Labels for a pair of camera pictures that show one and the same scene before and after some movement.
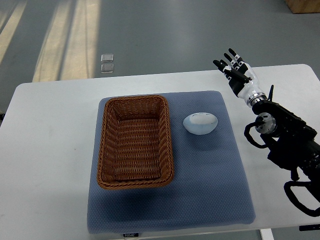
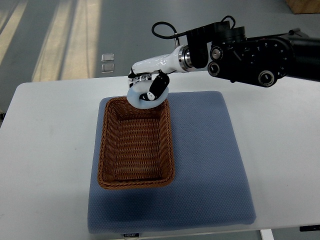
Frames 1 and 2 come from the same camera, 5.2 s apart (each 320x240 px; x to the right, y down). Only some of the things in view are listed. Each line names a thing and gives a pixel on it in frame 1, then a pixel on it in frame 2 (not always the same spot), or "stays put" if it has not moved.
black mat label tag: (131, 235) stays put
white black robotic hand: (241, 77) to (154, 69)
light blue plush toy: (200, 123) to (138, 95)
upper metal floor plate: (107, 57) stays put
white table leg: (266, 234) stays put
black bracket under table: (309, 227) stays put
